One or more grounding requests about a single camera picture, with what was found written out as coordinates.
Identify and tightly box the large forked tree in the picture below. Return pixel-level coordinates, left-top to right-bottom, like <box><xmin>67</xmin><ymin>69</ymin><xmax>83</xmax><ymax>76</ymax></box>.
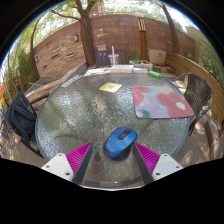
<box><xmin>49</xmin><ymin>0</ymin><xmax>105</xmax><ymax>67</ymax></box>

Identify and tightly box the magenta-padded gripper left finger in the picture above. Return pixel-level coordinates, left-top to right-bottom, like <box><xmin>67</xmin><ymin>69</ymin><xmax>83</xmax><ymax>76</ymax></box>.
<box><xmin>40</xmin><ymin>142</ymin><xmax>94</xmax><ymax>186</ymax></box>

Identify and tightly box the thin white booklet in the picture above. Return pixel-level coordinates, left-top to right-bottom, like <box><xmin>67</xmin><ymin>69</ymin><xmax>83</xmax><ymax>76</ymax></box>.
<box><xmin>132</xmin><ymin>67</ymin><xmax>149</xmax><ymax>75</ymax></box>

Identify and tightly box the blue and black computer mouse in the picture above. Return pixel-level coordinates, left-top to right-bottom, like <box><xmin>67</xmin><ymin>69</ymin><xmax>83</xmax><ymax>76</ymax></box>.
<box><xmin>103</xmin><ymin>126</ymin><xmax>139</xmax><ymax>162</ymax></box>

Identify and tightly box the black metal chair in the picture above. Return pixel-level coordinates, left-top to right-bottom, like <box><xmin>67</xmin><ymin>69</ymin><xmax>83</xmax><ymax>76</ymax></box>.
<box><xmin>3</xmin><ymin>90</ymin><xmax>51</xmax><ymax>158</ymax></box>

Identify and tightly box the floral print mouse pad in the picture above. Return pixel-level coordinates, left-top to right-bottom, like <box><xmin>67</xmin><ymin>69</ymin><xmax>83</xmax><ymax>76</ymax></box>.
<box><xmin>131</xmin><ymin>84</ymin><xmax>196</xmax><ymax>120</ymax></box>

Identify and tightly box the pale stone block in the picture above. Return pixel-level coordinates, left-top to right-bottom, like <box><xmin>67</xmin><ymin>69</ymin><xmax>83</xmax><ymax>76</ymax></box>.
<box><xmin>148</xmin><ymin>48</ymin><xmax>168</xmax><ymax>66</ymax></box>

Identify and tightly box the concrete planter with plants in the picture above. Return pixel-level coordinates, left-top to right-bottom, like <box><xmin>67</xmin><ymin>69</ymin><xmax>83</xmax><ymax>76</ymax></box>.
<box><xmin>128</xmin><ymin>58</ymin><xmax>154</xmax><ymax>71</ymax></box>

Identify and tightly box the slim leaning tree trunk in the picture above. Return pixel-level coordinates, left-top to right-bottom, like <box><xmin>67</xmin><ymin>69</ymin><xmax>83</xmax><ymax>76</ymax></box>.
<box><xmin>159</xmin><ymin>1</ymin><xmax>178</xmax><ymax>55</ymax></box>

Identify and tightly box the colourful open magazine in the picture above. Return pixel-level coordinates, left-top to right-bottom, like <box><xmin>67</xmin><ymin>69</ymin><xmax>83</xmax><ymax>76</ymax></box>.
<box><xmin>83</xmin><ymin>67</ymin><xmax>112</xmax><ymax>77</ymax></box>

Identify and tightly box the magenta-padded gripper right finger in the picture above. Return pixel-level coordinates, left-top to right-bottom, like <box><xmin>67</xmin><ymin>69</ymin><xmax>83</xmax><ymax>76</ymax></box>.
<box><xmin>132</xmin><ymin>142</ymin><xmax>185</xmax><ymax>186</ymax></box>

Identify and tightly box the dark wicker armchair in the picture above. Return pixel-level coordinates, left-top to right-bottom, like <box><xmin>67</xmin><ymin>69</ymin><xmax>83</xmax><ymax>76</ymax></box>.
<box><xmin>171</xmin><ymin>72</ymin><xmax>214</xmax><ymax>137</ymax></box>

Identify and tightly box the dark wooden slatted chair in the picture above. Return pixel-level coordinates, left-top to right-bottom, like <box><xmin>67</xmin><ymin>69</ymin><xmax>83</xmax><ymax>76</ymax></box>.
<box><xmin>94</xmin><ymin>48</ymin><xmax>129</xmax><ymax>68</ymax></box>

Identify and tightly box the yellow square card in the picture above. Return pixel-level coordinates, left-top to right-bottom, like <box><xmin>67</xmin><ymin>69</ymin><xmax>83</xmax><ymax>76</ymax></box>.
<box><xmin>98</xmin><ymin>81</ymin><xmax>123</xmax><ymax>94</ymax></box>

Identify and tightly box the green plastic bottle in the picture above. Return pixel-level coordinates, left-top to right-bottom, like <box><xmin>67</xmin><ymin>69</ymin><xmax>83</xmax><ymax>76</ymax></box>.
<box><xmin>147</xmin><ymin>70</ymin><xmax>163</xmax><ymax>80</ymax></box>

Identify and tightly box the white patterned paper strip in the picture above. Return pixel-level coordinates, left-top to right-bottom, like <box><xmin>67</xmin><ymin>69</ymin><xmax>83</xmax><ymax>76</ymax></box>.
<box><xmin>60</xmin><ymin>74</ymin><xmax>84</xmax><ymax>89</ymax></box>

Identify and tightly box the curved wooden slat bench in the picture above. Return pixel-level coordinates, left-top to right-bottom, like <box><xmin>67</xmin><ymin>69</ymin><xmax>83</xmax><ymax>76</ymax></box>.
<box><xmin>165</xmin><ymin>52</ymin><xmax>224</xmax><ymax>125</ymax></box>

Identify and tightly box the clear plastic cup with straw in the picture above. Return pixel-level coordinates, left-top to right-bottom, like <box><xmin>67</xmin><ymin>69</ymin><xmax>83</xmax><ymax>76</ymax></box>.
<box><xmin>107</xmin><ymin>45</ymin><xmax>120</xmax><ymax>67</ymax></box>

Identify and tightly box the wooden garden lamp post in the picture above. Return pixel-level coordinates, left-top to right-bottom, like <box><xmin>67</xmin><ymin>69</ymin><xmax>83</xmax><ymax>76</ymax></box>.
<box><xmin>134</xmin><ymin>12</ymin><xmax>150</xmax><ymax>62</ymax></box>

